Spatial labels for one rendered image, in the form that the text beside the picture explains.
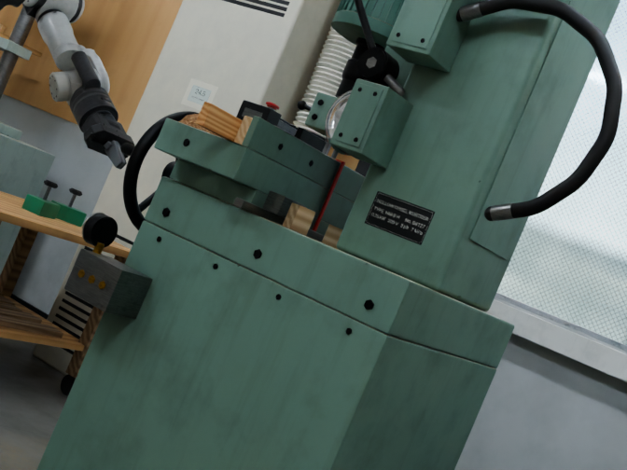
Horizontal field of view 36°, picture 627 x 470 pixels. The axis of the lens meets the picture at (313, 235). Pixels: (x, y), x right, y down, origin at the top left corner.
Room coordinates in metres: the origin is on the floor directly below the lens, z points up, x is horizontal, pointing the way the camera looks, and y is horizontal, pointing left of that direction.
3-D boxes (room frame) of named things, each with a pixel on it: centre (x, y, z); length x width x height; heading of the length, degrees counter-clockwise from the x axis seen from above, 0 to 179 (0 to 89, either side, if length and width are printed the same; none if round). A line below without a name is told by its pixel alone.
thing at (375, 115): (1.62, -0.02, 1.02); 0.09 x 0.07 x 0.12; 144
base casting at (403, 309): (1.79, -0.06, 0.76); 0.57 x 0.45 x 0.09; 54
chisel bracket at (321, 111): (1.84, 0.03, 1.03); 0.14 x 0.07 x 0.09; 54
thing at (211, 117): (1.82, 0.07, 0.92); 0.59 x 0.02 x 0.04; 144
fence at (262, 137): (1.86, -0.01, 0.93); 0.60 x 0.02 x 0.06; 144
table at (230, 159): (1.95, 0.11, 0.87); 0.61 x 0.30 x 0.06; 144
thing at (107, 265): (1.73, 0.31, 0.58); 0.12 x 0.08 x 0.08; 54
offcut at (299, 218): (1.65, 0.03, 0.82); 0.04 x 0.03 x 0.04; 120
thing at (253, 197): (1.89, 0.09, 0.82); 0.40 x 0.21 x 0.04; 144
